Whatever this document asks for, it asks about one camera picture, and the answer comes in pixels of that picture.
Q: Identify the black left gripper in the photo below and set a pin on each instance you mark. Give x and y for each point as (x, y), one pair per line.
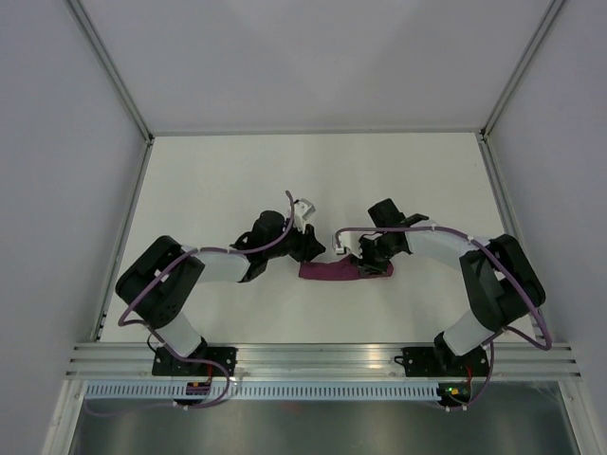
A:
(308, 245)

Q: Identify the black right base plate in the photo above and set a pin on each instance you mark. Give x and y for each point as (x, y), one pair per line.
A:
(423, 361)

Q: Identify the aluminium front rail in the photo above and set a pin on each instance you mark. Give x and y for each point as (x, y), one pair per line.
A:
(317, 362)

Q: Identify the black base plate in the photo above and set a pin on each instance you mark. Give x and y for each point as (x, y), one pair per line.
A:
(423, 361)
(215, 361)

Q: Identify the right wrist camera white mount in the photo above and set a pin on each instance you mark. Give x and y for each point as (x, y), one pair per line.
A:
(347, 243)

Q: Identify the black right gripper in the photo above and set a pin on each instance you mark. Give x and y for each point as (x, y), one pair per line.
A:
(363, 244)

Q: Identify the aluminium frame post left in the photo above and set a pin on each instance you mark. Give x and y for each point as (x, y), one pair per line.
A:
(93, 38)

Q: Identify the purple cloth napkin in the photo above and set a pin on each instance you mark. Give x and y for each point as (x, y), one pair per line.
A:
(344, 270)

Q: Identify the white slotted cable duct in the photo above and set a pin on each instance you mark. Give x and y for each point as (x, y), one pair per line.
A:
(267, 390)

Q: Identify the aluminium frame post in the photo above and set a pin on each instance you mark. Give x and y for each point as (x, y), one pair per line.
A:
(93, 38)
(534, 44)

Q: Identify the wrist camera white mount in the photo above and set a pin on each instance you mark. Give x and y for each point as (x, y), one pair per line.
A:
(302, 212)
(347, 243)

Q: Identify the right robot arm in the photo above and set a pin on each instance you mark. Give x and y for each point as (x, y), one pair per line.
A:
(501, 285)

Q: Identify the aluminium frame post right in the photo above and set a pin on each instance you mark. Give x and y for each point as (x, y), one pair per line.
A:
(534, 44)

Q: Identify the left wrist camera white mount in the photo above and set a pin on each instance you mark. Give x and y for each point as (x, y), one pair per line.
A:
(302, 212)

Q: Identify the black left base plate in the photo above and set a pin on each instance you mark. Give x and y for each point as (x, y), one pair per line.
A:
(215, 361)

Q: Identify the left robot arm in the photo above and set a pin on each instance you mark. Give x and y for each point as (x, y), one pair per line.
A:
(157, 285)

